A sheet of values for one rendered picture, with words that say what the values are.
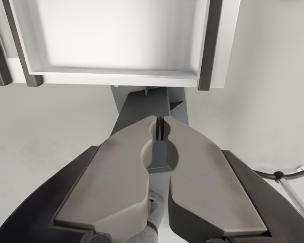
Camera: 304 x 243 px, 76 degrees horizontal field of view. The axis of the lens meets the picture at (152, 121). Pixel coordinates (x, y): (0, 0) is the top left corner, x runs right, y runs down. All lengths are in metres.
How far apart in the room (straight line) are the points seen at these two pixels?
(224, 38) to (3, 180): 2.08
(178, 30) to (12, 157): 1.78
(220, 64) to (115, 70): 0.17
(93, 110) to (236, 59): 0.97
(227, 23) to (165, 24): 0.09
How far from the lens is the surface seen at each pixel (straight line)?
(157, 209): 0.61
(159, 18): 0.32
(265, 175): 1.67
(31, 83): 0.38
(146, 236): 0.55
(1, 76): 0.41
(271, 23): 1.35
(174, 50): 0.33
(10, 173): 2.09
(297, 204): 1.57
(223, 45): 0.34
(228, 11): 0.34
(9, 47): 0.41
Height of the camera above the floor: 1.21
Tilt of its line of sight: 62 degrees down
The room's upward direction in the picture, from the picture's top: 175 degrees counter-clockwise
